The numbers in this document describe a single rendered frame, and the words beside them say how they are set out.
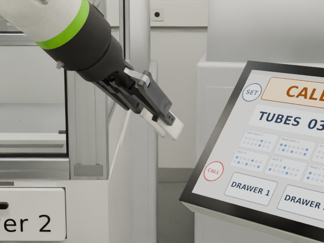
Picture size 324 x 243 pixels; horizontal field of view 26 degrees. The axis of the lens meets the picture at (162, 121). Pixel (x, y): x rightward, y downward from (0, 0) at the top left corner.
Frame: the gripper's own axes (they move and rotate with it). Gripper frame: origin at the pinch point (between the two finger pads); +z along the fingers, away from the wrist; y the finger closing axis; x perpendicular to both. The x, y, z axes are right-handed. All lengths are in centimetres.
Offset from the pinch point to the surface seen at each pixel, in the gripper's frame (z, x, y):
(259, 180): 17.3, -0.4, -10.0
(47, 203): 16.6, 15.8, 35.2
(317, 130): 17.3, -11.5, -16.4
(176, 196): 251, -64, 210
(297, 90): 17.3, -18.6, -9.2
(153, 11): 186, -157, 240
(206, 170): 17.3, 0.2, 1.5
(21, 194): 12.7, 16.5, 38.9
